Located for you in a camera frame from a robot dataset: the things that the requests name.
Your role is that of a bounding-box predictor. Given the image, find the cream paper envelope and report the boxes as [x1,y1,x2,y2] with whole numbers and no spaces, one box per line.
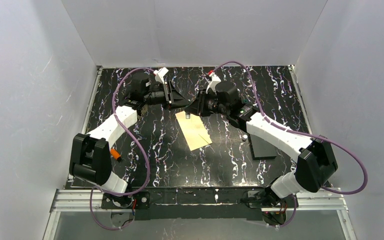
[175,111,213,151]

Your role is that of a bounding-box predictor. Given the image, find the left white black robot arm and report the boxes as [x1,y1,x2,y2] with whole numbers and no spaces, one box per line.
[69,67,190,197]

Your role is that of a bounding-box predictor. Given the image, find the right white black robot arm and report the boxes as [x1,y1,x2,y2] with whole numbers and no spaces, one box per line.
[184,81,338,202]

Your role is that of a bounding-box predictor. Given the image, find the black rectangular block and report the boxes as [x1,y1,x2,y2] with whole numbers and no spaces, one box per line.
[249,134,278,161]

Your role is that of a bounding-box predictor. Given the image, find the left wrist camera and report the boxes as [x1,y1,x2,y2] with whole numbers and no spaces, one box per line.
[153,67,169,85]

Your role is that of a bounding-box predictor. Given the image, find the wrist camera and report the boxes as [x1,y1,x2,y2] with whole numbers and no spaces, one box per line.
[153,67,169,85]
[205,70,221,94]

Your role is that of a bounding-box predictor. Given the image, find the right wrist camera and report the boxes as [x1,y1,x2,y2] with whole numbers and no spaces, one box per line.
[205,70,221,94]

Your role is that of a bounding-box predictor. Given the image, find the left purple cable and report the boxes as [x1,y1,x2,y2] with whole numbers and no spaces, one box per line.
[89,67,160,232]

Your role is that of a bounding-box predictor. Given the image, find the purple cable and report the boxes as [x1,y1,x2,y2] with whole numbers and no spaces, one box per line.
[208,60,368,229]
[89,67,160,232]

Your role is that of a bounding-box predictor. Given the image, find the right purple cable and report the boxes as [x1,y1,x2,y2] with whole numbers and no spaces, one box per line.
[208,60,368,229]

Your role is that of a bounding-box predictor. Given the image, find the orange handled screwdriver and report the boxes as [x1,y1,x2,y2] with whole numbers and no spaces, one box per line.
[110,148,123,162]

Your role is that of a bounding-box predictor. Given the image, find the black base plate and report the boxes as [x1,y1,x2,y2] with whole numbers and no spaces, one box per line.
[101,187,299,224]

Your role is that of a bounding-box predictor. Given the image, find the aluminium frame rail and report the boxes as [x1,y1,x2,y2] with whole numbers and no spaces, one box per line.
[42,66,357,240]

